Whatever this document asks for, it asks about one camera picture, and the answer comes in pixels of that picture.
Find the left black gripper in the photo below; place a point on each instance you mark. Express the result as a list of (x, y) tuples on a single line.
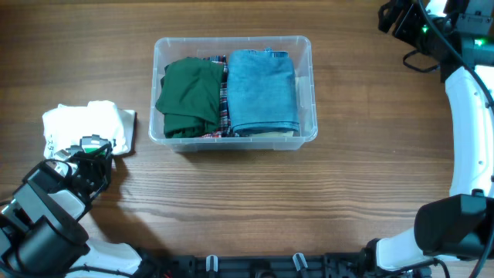
[(99, 158)]

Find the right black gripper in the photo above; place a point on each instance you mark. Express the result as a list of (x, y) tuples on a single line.
[(402, 31)]

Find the white printed t-shirt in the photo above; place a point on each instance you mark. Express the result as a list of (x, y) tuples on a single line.
[(64, 126)]

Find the dark green cloth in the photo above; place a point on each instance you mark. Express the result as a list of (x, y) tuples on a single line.
[(190, 97)]

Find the red plaid cloth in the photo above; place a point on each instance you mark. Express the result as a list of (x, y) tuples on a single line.
[(225, 127)]

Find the blue cloth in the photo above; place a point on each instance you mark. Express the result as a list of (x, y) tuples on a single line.
[(262, 92)]

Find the beige cloth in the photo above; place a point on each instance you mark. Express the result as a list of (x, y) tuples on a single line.
[(286, 133)]

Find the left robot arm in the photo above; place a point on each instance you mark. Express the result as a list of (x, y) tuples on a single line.
[(41, 235)]

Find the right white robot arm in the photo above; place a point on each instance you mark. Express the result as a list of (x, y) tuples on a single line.
[(458, 35)]

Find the clear plastic storage bin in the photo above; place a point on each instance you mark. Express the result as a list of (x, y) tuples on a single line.
[(299, 48)]

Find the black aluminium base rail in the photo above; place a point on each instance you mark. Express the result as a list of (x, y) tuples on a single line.
[(329, 265)]

